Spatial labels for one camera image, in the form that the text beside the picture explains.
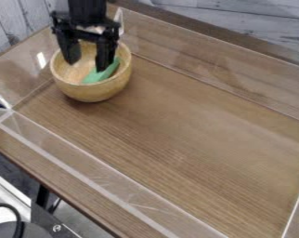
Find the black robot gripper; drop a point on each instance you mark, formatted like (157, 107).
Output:
(82, 19)

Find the brown wooden bowl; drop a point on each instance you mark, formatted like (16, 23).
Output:
(69, 75)

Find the clear acrylic tray walls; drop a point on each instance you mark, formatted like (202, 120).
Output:
(190, 155)

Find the black table leg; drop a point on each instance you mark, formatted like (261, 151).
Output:
(43, 197)

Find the dark metal floor bracket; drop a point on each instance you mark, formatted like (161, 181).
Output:
(50, 223)

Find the green rectangular block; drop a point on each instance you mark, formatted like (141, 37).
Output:
(97, 76)

